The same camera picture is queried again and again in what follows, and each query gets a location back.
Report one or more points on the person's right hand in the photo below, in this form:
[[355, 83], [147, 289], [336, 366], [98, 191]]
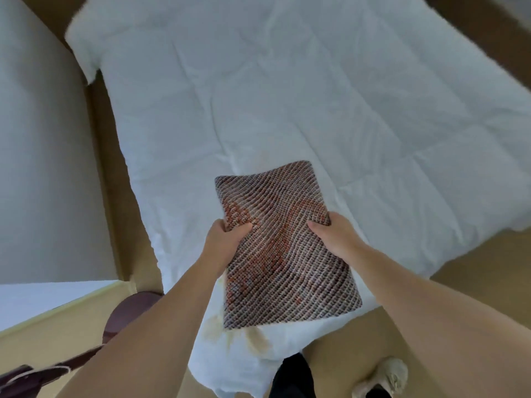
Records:
[[342, 242]]

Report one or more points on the person's left hand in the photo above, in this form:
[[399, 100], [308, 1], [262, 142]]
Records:
[[220, 248]]

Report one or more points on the patterned woven blanket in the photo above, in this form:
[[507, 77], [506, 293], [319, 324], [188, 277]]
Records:
[[282, 277]]

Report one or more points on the person's right forearm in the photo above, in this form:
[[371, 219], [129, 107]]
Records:
[[448, 319]]

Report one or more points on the person's left forearm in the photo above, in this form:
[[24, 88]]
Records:
[[149, 339]]

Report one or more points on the person's beige right shoe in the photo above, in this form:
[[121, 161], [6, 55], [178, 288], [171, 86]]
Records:
[[390, 375]]

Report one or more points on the person's black trousers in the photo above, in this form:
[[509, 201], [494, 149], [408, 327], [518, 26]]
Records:
[[292, 379]]

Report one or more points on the dark standing fan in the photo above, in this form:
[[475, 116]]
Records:
[[124, 310]]

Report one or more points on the near bed white duvet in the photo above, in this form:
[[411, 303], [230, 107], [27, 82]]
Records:
[[311, 87]]

